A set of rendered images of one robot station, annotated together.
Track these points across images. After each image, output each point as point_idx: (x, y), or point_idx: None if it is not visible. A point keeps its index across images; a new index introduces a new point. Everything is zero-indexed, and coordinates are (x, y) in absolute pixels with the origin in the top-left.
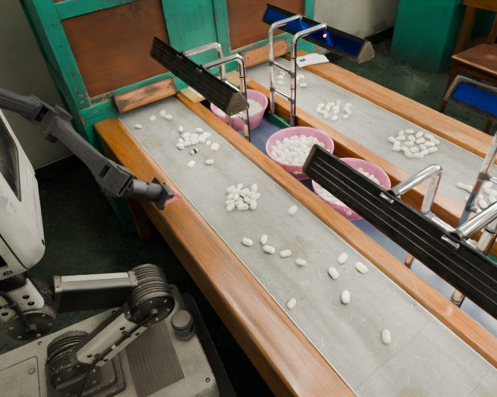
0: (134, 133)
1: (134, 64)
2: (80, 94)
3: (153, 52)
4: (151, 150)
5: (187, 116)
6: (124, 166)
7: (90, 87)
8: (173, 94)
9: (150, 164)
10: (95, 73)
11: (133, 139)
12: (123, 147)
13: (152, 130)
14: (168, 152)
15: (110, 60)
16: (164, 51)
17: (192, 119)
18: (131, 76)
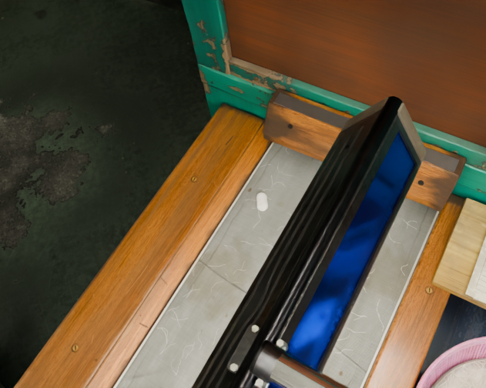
0: (236, 209)
1: (377, 65)
2: (209, 41)
3: (336, 146)
4: (186, 300)
5: (375, 292)
6: (86, 288)
7: (242, 38)
8: (424, 205)
9: (104, 354)
10: (261, 19)
11: (198, 232)
12: (152, 235)
13: (267, 243)
14: (189, 352)
15: (313, 14)
16: (314, 209)
17: (368, 320)
18: (354, 81)
